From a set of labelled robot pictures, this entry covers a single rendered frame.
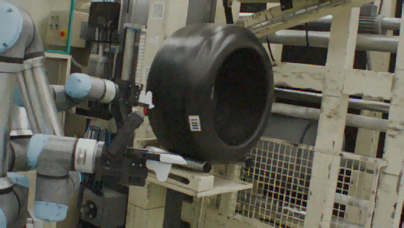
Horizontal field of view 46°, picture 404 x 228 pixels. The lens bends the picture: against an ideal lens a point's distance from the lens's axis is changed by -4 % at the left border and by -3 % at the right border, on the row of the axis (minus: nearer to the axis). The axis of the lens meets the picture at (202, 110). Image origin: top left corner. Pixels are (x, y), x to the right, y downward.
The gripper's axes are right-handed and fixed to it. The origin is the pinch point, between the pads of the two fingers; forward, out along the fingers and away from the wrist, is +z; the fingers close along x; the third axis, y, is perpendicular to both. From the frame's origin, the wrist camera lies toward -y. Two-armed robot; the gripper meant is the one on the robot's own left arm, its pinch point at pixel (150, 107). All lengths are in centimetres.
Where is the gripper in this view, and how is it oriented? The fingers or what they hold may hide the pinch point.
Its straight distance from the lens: 177.8
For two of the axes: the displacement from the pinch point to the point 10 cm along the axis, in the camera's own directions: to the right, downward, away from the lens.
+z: 6.2, 1.4, 7.7
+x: -7.6, -1.4, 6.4
